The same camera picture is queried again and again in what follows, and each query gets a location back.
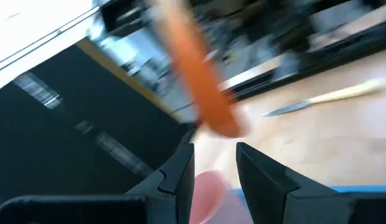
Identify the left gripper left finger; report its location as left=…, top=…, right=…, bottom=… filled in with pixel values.
left=0, top=142, right=195, bottom=224

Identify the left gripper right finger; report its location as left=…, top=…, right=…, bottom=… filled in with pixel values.
left=235, top=142, right=386, bottom=224

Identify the pink plastic cup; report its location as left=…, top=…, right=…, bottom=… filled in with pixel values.
left=189, top=169, right=236, bottom=224

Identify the knife with cream handle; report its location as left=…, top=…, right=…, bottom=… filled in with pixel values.
left=261, top=78, right=386, bottom=118

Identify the spoon with orange handle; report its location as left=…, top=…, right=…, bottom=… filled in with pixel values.
left=155, top=0, right=247, bottom=138

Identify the black partition screen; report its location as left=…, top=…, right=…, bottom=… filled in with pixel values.
left=0, top=43, right=194, bottom=203

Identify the black aluminium table frame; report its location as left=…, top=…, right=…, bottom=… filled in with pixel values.
left=222, top=18, right=386, bottom=102

